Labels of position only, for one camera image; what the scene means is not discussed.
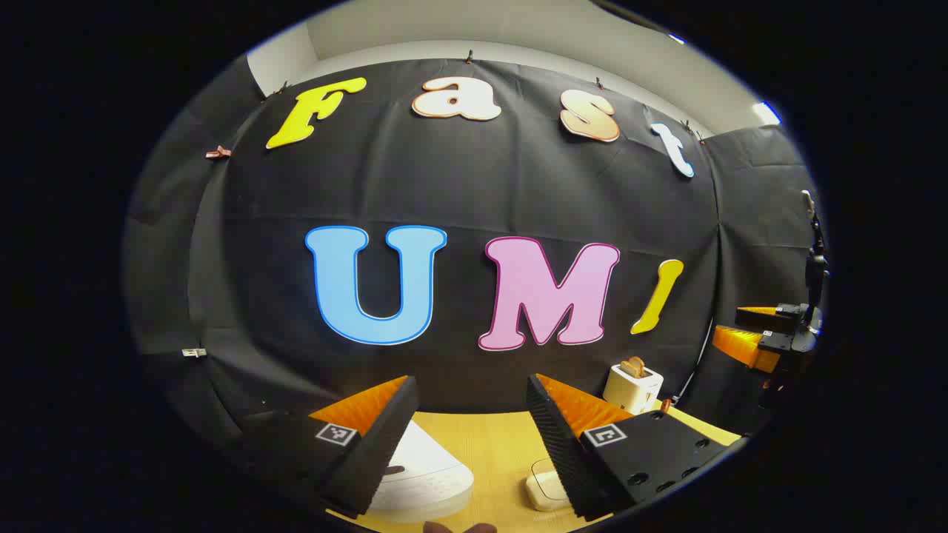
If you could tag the clear plastic container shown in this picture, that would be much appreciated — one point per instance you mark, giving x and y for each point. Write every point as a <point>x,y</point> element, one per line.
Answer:
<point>544,468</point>

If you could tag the orange cloth clip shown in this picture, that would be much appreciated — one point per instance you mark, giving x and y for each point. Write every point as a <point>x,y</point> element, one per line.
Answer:
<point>218,152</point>

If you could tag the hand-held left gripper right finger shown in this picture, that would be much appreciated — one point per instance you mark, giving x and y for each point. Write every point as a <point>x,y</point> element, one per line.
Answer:
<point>555,444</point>

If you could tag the white toaster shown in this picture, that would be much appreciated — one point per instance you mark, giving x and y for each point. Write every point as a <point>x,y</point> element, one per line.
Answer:
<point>629,394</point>

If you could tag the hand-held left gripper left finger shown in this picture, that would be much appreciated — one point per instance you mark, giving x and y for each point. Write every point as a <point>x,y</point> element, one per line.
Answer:
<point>378,444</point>

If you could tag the toast slice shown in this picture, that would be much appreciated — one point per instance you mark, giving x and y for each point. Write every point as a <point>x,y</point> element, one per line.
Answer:
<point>638,365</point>
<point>626,369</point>

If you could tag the black backdrop cloth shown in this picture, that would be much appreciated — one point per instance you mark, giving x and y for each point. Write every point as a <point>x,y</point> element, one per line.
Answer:
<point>459,185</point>

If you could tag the white rice cooker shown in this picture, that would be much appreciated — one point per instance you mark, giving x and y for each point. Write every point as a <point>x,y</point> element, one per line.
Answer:
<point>429,474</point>

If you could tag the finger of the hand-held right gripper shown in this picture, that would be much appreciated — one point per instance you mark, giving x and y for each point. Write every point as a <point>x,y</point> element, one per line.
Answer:
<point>759,318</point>
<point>744,349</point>

